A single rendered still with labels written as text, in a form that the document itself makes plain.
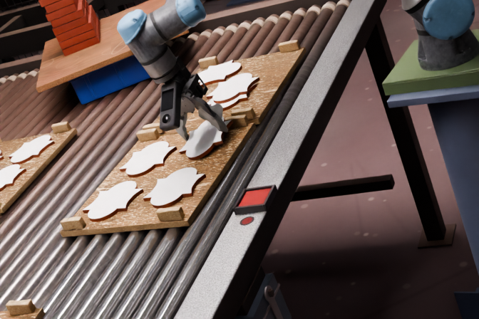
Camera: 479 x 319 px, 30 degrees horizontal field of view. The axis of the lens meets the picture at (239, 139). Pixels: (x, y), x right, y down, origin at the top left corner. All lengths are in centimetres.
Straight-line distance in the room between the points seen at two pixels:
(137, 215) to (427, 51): 80
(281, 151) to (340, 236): 138
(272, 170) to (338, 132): 217
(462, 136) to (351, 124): 193
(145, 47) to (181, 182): 32
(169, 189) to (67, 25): 108
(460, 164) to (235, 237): 75
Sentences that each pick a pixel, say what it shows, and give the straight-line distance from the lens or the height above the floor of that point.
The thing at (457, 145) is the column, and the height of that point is 70.
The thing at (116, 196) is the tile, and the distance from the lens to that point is 211.
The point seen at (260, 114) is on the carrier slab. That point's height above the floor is 94.
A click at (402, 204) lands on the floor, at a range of 346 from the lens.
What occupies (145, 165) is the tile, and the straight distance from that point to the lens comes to 219.
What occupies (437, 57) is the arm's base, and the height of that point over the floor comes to 94.
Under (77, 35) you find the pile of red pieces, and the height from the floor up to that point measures 109.
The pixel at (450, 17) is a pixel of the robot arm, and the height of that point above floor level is 108.
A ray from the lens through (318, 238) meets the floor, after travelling 343.
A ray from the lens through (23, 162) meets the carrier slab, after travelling 259.
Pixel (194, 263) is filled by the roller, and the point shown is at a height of 92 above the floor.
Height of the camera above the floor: 181
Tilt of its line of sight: 24 degrees down
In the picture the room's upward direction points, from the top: 22 degrees counter-clockwise
